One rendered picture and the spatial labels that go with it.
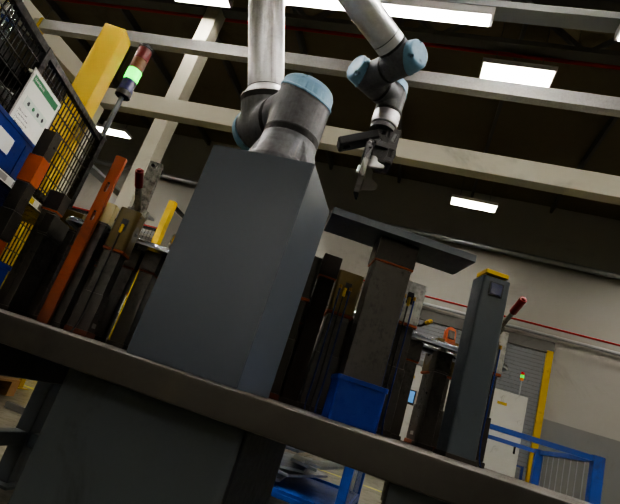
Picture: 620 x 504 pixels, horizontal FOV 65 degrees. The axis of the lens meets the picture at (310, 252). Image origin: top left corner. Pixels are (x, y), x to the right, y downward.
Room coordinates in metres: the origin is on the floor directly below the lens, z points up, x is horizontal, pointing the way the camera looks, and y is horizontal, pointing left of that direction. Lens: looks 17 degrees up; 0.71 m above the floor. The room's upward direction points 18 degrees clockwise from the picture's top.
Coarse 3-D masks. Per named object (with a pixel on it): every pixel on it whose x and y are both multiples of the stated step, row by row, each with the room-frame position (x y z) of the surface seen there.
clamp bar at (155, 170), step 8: (152, 168) 1.30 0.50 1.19; (160, 168) 1.31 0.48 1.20; (144, 176) 1.31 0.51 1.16; (152, 176) 1.31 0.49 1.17; (144, 184) 1.32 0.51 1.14; (152, 184) 1.31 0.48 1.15; (144, 192) 1.32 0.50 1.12; (152, 192) 1.33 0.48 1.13; (144, 200) 1.32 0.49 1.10; (144, 208) 1.33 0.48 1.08
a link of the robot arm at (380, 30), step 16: (352, 0) 0.90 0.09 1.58; (368, 0) 0.90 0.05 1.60; (352, 16) 0.94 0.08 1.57; (368, 16) 0.92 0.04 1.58; (384, 16) 0.93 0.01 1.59; (368, 32) 0.96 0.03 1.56; (384, 32) 0.95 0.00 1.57; (400, 32) 0.96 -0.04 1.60; (384, 48) 0.98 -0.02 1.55; (400, 48) 0.98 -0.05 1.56; (416, 48) 0.97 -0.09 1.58; (384, 64) 1.03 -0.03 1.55; (400, 64) 1.00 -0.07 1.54; (416, 64) 0.98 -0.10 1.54; (384, 80) 1.07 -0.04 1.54
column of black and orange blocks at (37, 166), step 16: (48, 144) 1.29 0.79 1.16; (32, 160) 1.29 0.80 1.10; (48, 160) 1.32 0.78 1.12; (32, 176) 1.29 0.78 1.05; (16, 192) 1.29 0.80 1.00; (32, 192) 1.32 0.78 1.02; (0, 208) 1.29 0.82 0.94; (16, 208) 1.29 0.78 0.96; (0, 224) 1.29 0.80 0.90; (16, 224) 1.33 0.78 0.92; (0, 240) 1.30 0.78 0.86
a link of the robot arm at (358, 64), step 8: (360, 56) 1.09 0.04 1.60; (352, 64) 1.11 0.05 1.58; (360, 64) 1.08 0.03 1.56; (368, 64) 1.08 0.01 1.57; (376, 64) 1.05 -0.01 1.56; (352, 72) 1.10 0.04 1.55; (360, 72) 1.08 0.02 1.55; (368, 72) 1.08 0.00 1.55; (376, 72) 1.06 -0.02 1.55; (352, 80) 1.11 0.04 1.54; (360, 80) 1.10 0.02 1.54; (368, 80) 1.10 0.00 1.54; (376, 80) 1.08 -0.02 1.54; (360, 88) 1.14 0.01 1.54; (368, 88) 1.12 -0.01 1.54; (376, 88) 1.12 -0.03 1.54; (384, 88) 1.13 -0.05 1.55; (368, 96) 1.16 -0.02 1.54; (376, 96) 1.15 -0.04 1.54
